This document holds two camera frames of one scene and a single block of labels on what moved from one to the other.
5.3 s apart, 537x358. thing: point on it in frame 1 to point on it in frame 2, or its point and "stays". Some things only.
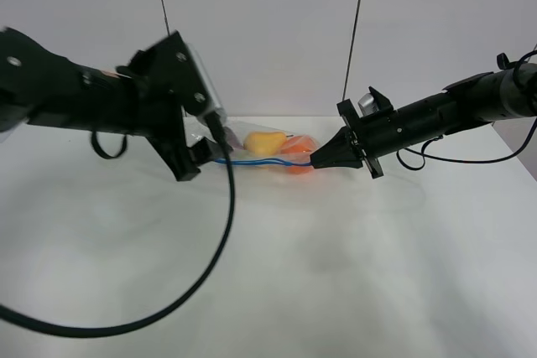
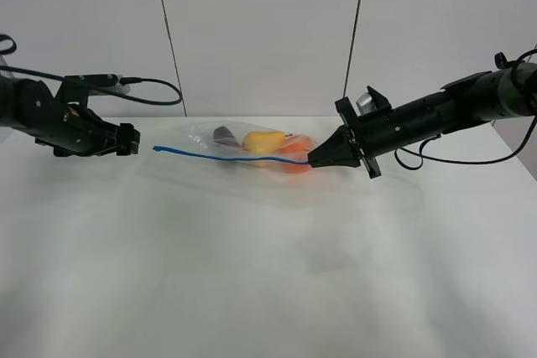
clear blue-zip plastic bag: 257,147 stays
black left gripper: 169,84 to 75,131
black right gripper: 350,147 stays
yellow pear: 263,142 stays
